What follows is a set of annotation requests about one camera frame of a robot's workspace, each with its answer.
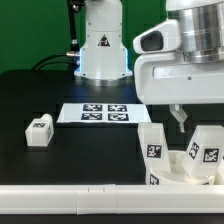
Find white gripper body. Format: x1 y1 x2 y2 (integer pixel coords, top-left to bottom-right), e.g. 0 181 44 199
134 52 224 105

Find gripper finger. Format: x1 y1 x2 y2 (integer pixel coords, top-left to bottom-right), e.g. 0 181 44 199
169 104 188 133

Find white round stool seat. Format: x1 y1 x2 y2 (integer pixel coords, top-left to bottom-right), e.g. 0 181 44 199
145 150 224 185

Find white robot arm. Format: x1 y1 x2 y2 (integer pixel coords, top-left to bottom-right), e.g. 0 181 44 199
74 0 224 123

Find white sheet with markers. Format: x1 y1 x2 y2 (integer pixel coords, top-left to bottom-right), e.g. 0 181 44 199
57 103 151 124

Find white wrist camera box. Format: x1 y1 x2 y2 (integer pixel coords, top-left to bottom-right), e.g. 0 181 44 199
133 19 181 54

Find black cables at base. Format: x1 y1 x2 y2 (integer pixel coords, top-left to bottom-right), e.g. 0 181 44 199
31 51 81 72

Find white front rail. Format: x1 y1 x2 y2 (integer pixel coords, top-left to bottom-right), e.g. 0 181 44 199
0 185 224 215

